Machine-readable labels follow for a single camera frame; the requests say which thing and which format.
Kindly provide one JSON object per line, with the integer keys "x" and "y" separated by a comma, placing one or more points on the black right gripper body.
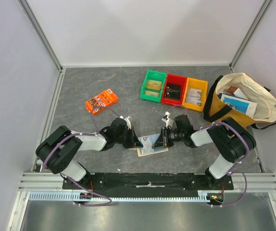
{"x": 164, "y": 135}

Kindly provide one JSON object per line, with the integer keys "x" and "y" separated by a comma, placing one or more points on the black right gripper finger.
{"x": 165, "y": 137}
{"x": 159, "y": 143}

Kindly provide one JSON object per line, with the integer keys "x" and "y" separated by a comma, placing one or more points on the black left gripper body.
{"x": 125, "y": 138}

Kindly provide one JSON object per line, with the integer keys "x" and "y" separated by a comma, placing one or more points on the beige card holder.
{"x": 157, "y": 150}

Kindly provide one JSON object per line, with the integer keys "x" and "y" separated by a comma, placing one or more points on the white vip card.
{"x": 147, "y": 142}
{"x": 193, "y": 100}
{"x": 194, "y": 92}

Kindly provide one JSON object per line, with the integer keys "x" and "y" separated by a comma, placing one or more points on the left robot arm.
{"x": 58, "y": 149}

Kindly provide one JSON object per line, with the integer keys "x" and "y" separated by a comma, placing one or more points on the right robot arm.
{"x": 231, "y": 140}

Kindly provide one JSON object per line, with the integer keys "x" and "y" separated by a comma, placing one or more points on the black card in red bin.
{"x": 174, "y": 87}

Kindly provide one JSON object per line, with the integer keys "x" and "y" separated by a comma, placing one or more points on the gold card in green bin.
{"x": 154, "y": 85}

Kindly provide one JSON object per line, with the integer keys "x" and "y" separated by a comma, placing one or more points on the orange snack box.
{"x": 98, "y": 103}

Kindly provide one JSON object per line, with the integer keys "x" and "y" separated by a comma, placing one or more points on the yellow plastic bin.
{"x": 196, "y": 84}

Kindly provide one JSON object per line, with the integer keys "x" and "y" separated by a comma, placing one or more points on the red plastic bin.
{"x": 175, "y": 79}

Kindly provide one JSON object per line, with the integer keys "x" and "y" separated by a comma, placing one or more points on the green plastic bin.
{"x": 154, "y": 75}

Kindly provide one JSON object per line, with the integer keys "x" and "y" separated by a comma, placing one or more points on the brown box in bag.
{"x": 231, "y": 90}

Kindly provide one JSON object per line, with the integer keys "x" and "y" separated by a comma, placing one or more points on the blue white box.
{"x": 242, "y": 105}

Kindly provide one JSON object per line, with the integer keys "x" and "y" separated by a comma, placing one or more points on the yellow canvas tote bag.
{"x": 240, "y": 97}

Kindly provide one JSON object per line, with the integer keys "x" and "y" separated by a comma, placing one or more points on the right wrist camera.
{"x": 167, "y": 120}

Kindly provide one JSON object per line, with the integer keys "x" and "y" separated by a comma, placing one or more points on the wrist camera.
{"x": 167, "y": 120}
{"x": 127, "y": 120}

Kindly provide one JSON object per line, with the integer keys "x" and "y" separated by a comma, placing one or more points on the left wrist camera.
{"x": 127, "y": 120}

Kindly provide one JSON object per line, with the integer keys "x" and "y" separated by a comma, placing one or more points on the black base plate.
{"x": 153, "y": 184}

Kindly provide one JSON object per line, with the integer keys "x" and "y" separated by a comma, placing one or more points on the white slotted cable duct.
{"x": 80, "y": 196}

